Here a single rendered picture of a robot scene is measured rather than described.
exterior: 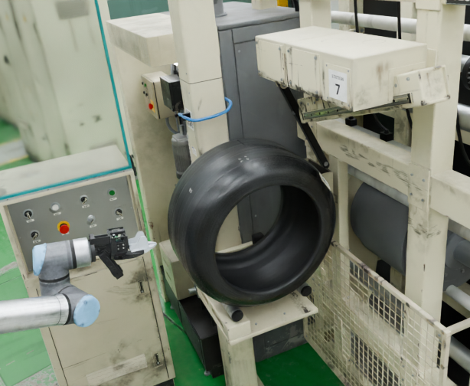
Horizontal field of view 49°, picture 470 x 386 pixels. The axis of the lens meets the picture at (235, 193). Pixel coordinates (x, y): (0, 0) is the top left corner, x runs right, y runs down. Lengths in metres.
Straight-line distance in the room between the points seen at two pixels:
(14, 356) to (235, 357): 1.53
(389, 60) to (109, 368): 1.95
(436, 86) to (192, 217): 0.80
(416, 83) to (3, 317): 1.22
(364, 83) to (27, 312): 1.08
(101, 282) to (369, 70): 1.54
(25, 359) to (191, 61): 2.22
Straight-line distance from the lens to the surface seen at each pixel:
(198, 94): 1.90
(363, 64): 1.44
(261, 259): 2.09
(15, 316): 1.48
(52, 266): 1.64
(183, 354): 3.13
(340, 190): 2.25
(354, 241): 2.76
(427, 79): 1.46
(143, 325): 2.62
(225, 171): 1.63
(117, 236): 1.67
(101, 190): 2.30
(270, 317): 2.01
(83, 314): 1.57
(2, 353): 3.59
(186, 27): 1.86
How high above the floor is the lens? 2.07
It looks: 25 degrees down
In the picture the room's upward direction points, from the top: 7 degrees counter-clockwise
